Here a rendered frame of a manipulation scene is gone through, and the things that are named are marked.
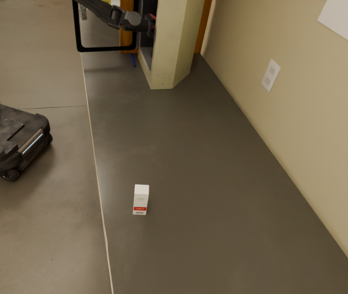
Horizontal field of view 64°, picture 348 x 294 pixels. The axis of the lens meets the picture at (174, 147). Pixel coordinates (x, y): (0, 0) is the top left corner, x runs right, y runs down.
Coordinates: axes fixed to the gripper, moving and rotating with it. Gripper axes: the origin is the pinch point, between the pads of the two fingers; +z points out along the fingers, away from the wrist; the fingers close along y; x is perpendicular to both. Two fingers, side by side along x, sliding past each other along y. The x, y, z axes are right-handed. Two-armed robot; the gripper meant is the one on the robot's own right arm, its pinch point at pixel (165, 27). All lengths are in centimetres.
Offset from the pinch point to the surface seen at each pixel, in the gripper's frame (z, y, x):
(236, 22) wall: 33.9, -4.9, -7.1
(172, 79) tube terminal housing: 2.2, -16.0, 18.3
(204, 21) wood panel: 29.9, 20.0, 2.2
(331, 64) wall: 31, -66, -18
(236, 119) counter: 25, -43, 22
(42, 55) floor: -64, 203, 119
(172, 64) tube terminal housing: 0.5, -16.1, 10.3
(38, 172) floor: -68, 26, 122
